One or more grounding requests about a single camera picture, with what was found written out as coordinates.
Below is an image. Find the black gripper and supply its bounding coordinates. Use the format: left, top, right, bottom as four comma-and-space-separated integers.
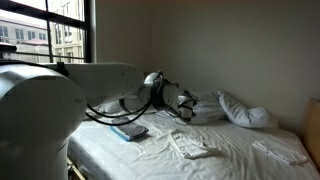
181, 88, 202, 113

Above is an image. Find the white cloth with green print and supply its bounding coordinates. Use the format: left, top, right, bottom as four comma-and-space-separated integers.
167, 128, 220, 160

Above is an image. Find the small folded white cloth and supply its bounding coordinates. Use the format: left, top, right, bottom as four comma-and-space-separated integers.
252, 139, 308, 166

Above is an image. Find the white crumpled duvet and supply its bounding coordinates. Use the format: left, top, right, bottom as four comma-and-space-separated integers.
84, 89, 228, 126

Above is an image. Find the white pillow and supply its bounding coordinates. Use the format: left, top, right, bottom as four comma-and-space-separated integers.
216, 89, 278, 130

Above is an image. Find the folded grey blue towel stack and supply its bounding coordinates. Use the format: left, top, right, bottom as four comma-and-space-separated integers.
109, 117, 150, 142

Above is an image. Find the black framed window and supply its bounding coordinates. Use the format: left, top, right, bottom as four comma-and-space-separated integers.
0, 0, 96, 64

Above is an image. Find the beige tall building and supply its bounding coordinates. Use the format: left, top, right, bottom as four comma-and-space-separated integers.
49, 0, 86, 64

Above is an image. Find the grey low building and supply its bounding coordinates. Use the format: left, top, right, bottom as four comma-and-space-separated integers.
0, 16, 51, 64

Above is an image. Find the black mounted device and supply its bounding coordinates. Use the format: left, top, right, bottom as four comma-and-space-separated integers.
0, 43, 18, 54

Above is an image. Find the black velcro strap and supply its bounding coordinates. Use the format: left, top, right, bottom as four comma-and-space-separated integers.
56, 61, 69, 77

